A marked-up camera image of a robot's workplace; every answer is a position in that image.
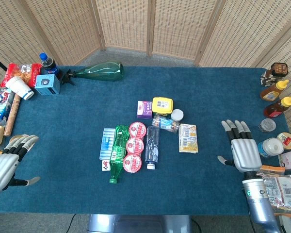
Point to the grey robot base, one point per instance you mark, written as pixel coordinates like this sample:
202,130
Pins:
138,224

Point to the blue-cap cola bottle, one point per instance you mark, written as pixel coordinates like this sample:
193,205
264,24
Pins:
49,64

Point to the blue carpet table cover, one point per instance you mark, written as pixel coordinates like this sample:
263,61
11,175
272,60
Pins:
196,85

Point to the clear plastic water bottle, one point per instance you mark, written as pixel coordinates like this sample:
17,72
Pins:
152,145

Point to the blue toothpaste box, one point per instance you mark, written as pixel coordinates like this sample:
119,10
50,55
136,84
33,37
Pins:
1,104

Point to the woven bamboo folding screen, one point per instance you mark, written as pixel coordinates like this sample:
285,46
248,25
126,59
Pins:
123,26

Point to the blue speaker box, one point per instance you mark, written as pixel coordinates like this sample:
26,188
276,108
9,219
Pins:
47,84

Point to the round tin red label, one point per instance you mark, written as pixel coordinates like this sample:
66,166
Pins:
286,140

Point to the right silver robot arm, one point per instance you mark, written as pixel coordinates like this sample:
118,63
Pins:
259,204

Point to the white round lid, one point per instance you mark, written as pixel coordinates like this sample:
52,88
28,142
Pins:
177,114

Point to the yellow-cap honey bottle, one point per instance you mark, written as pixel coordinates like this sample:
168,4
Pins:
277,108
272,91

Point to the brown wooden roll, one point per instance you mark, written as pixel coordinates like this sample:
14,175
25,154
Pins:
12,114

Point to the dark jar brown lid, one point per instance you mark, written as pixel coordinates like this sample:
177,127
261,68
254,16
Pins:
274,74

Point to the clear bag barcode label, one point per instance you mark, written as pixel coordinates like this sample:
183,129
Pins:
280,191

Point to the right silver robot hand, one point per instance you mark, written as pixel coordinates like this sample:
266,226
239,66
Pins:
246,153

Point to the light blue flat pack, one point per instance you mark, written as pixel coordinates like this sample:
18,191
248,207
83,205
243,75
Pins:
107,143

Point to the red snack bag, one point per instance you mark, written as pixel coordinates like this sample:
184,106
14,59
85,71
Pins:
26,71

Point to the white paper cup stack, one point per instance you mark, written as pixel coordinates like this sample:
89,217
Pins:
19,87

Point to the white mahjong tile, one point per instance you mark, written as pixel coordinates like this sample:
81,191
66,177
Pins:
105,165

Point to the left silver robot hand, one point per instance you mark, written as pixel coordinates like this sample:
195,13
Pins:
2,167

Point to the purple small box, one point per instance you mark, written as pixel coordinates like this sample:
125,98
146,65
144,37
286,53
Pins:
144,109

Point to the clear battery pack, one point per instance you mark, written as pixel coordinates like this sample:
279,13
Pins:
165,123

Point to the yellow lidded box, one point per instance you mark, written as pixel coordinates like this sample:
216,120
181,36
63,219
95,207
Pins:
162,104

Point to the red white round cup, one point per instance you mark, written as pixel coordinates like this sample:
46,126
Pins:
137,129
135,145
132,163

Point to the green plastic bottle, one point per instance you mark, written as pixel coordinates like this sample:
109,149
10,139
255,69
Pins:
118,148

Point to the green glass vase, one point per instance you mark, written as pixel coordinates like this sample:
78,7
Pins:
104,71

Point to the blue jar white lid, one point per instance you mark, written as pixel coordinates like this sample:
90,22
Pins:
270,146

